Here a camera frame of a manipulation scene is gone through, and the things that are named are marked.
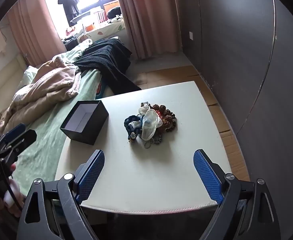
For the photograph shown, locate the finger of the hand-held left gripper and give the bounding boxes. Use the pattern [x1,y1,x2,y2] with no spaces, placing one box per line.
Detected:
[0,123,26,144]
[0,129,37,157]

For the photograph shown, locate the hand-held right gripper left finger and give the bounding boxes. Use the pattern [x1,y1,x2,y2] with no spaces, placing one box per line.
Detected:
[16,149,105,240]

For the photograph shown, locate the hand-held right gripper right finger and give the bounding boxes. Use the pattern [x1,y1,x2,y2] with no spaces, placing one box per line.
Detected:
[193,149,281,240]

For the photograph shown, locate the black cardboard box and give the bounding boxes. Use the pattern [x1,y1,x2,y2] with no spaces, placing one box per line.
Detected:
[60,100,109,145]

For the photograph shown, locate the blue scrunchie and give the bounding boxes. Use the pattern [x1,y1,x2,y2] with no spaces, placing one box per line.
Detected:
[124,114,147,142]

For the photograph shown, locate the person's left hand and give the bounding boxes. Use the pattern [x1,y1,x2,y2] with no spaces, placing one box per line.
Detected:
[0,163,25,218]

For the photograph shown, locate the green bed sheet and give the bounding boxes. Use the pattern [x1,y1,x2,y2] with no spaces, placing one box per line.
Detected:
[1,44,119,200]

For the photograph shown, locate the beige blanket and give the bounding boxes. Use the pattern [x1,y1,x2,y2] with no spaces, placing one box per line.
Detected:
[0,55,83,130]

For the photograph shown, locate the light green pillow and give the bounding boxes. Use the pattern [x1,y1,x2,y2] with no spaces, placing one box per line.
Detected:
[23,66,40,86]

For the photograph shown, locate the orange blue printed cloth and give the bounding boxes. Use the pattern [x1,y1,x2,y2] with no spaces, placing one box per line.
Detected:
[96,82,107,98]

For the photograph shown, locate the cardboard floor sheet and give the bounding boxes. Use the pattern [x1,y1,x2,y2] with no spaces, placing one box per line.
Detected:
[133,65,252,182]

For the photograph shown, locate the pink curtain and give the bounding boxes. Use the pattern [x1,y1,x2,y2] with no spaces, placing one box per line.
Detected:
[5,0,67,67]
[116,0,185,60]

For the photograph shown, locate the black knitted blanket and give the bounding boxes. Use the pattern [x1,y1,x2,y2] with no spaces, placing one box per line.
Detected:
[73,39,142,93]

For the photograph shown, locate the clear plastic container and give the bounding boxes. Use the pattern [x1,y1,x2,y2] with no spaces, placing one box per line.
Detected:
[82,15,97,32]

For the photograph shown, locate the patterned windowsill cloth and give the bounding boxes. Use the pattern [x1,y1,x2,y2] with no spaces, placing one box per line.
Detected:
[83,19,126,41]

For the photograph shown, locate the hanging dark clothes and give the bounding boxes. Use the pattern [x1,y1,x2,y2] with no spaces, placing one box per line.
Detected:
[56,0,81,27]

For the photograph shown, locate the black bag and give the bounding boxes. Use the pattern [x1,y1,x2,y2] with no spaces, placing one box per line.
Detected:
[107,6,122,19]

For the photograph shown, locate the orange box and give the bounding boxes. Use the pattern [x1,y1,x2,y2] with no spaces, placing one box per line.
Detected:
[104,2,120,13]

